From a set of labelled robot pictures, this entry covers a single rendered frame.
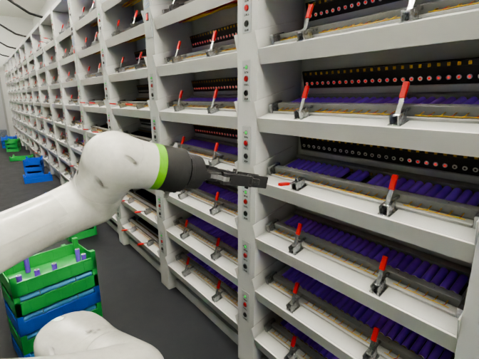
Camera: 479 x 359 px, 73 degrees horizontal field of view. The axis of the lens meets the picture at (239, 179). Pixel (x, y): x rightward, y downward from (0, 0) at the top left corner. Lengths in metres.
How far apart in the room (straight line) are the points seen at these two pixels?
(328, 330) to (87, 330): 0.65
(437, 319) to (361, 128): 0.44
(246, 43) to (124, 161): 0.62
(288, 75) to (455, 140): 0.58
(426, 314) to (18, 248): 0.80
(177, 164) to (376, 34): 0.49
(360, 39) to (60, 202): 0.69
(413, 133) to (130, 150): 0.55
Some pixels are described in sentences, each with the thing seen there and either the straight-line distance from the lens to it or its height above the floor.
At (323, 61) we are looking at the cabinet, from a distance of 1.11.
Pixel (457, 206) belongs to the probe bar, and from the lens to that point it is 0.80.
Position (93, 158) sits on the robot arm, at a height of 0.91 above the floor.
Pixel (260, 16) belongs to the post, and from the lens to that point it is 1.05.
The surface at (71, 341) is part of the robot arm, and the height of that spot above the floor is 0.58.
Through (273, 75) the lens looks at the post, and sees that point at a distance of 1.07.
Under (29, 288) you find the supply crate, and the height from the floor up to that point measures 0.34.
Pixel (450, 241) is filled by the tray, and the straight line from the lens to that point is 0.75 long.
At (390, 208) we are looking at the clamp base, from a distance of 0.80.
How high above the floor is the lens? 1.01
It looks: 14 degrees down
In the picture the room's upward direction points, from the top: straight up
